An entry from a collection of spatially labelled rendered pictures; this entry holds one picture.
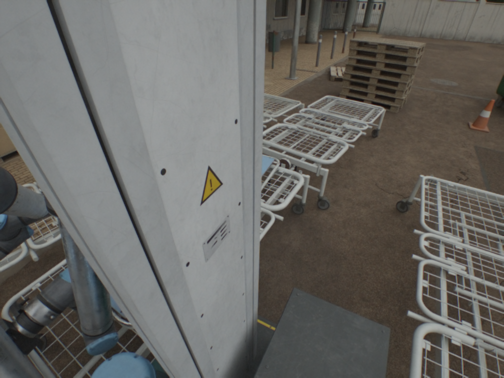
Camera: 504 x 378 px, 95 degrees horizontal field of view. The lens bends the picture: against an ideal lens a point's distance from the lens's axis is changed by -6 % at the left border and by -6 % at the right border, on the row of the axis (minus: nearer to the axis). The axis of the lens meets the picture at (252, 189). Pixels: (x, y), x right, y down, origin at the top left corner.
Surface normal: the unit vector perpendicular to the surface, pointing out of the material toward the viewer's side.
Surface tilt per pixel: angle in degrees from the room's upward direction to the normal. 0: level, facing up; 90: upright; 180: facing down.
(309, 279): 0
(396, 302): 0
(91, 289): 88
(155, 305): 90
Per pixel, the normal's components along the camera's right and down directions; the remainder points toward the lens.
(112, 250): 0.89, 0.29
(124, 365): 0.07, -0.82
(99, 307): 0.76, 0.43
